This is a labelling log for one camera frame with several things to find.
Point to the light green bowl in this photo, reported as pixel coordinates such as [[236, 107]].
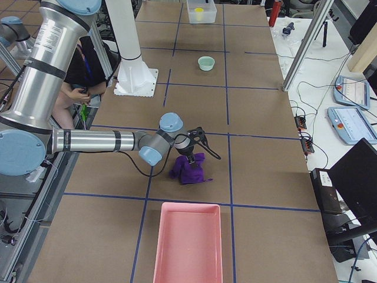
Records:
[[206, 63]]

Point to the aluminium frame post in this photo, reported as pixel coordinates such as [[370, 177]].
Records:
[[315, 25]]

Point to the yellow plastic cup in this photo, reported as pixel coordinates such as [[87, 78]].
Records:
[[198, 14]]

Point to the purple cloth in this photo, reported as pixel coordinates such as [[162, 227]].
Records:
[[188, 173]]

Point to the teach pendant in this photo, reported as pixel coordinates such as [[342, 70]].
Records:
[[352, 92], [351, 125]]

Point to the seated person in black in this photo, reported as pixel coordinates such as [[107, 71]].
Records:
[[84, 79]]

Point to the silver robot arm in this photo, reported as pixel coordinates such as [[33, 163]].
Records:
[[13, 31], [26, 134]]

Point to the teach pendant lower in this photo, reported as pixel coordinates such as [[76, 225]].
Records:
[[351, 125]]

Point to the clear plastic box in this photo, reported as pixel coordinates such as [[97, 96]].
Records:
[[209, 14]]

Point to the red bottle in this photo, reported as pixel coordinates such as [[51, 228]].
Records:
[[274, 12]]

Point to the black control box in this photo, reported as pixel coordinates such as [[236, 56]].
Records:
[[326, 196]]

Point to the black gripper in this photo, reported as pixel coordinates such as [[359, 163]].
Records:
[[187, 153]]

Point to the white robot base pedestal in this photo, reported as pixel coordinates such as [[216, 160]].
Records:
[[134, 78]]

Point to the black computer monitor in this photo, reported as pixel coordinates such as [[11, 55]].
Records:
[[354, 177]]

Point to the teach pendant upper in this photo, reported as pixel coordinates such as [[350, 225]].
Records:
[[352, 92]]

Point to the pink plastic tray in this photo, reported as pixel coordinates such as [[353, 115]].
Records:
[[189, 243]]

